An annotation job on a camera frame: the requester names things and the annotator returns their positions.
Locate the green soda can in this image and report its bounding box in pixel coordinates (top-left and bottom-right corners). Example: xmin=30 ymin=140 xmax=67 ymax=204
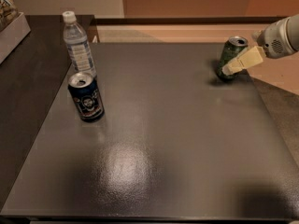
xmin=216 ymin=35 xmax=248 ymax=81

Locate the dark blue soda can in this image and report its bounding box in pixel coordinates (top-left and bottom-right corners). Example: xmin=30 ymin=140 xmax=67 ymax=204
xmin=68 ymin=72 xmax=105 ymax=122

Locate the clear plastic water bottle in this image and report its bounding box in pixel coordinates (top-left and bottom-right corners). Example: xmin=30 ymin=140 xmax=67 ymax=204
xmin=63 ymin=11 xmax=96 ymax=77

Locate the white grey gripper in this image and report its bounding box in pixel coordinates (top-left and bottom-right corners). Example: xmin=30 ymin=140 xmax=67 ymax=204
xmin=221 ymin=14 xmax=299 ymax=76

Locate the grey box with snacks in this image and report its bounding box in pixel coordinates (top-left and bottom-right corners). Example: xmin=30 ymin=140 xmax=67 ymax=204
xmin=0 ymin=0 xmax=31 ymax=63

